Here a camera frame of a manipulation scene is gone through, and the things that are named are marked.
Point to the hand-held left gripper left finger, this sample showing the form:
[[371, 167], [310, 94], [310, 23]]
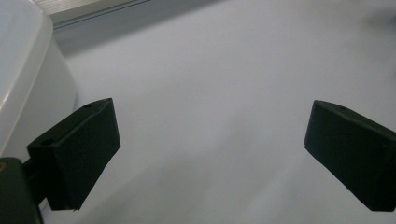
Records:
[[77, 155]]

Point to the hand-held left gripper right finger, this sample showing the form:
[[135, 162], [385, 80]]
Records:
[[355, 152]]

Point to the white plastic container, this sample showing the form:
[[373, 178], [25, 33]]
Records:
[[25, 62]]

